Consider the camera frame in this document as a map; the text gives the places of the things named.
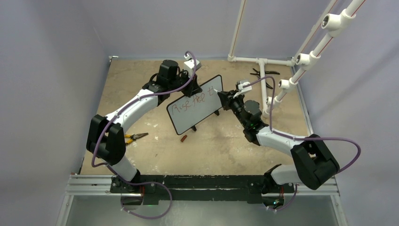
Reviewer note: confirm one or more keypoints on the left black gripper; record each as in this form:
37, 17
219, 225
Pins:
193, 88

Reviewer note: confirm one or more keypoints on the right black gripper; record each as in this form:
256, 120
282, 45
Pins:
226, 98

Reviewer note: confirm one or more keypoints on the small black-framed whiteboard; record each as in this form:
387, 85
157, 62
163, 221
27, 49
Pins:
187, 112

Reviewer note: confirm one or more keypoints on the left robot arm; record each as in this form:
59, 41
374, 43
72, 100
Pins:
106, 135

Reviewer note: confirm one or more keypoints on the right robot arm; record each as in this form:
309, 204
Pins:
313, 163

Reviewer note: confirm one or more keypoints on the black pliers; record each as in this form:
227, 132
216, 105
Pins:
258, 75

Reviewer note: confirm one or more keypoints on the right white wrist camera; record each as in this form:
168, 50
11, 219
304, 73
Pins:
242, 87

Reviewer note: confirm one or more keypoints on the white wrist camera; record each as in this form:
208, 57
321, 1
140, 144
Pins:
189, 64
242, 87

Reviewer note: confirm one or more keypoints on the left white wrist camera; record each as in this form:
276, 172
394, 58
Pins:
189, 64

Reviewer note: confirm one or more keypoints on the yellow-handled pliers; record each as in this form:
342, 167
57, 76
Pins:
134, 137

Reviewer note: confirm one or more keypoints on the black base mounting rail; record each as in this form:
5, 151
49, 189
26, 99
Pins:
252, 189

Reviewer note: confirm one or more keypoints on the white PVC pipe frame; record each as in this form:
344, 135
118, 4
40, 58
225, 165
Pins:
333, 24

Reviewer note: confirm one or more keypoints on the aluminium extrusion frame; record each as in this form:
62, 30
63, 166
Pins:
88, 202

